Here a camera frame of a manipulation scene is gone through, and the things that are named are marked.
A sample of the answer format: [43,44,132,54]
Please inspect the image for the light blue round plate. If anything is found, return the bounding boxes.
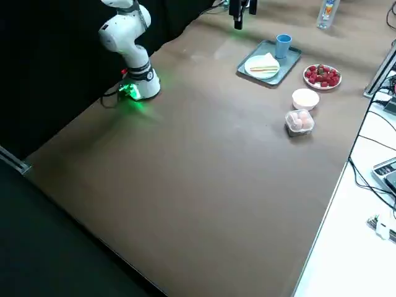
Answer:
[244,54,281,80]

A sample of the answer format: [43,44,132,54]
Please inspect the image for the white side table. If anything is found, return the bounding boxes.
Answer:
[292,71,396,297]

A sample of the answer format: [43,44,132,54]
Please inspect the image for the grey keypad device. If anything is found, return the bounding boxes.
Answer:
[371,157,396,194]

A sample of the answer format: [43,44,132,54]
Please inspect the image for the short aluminium profile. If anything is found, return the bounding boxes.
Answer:
[0,144,33,176]

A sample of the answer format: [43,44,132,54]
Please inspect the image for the small white connector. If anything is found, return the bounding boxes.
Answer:
[366,212,396,241]

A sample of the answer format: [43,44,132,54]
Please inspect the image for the teal rectangular tray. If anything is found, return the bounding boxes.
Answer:
[236,39,303,87]

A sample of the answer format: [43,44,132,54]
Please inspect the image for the clear plastic egg box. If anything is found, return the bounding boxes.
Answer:
[284,110,316,137]

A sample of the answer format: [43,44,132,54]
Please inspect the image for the long black cable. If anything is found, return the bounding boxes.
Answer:
[348,89,396,211]

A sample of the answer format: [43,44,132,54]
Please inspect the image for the long aluminium rail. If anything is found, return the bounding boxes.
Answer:
[363,41,396,99]

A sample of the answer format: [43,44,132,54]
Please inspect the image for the clear bottle with blue cap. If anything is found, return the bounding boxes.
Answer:
[316,0,341,30]

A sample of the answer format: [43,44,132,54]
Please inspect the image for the thin black cable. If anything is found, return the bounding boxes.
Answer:
[385,6,396,30]

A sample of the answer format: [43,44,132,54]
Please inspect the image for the toy triangle sandwich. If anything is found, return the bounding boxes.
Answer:
[249,52,279,74]

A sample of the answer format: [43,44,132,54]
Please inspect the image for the blue plastic cup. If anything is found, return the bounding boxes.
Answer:
[275,33,293,59]

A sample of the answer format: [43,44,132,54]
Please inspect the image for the white plate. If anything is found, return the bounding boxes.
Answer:
[303,64,342,90]

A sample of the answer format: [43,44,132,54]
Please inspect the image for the black curtain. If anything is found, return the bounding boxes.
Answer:
[0,0,230,165]

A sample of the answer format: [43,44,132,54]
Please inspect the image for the white round bowl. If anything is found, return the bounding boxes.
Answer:
[291,88,320,111]

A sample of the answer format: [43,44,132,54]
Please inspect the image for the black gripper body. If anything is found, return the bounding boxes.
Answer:
[228,0,248,13]

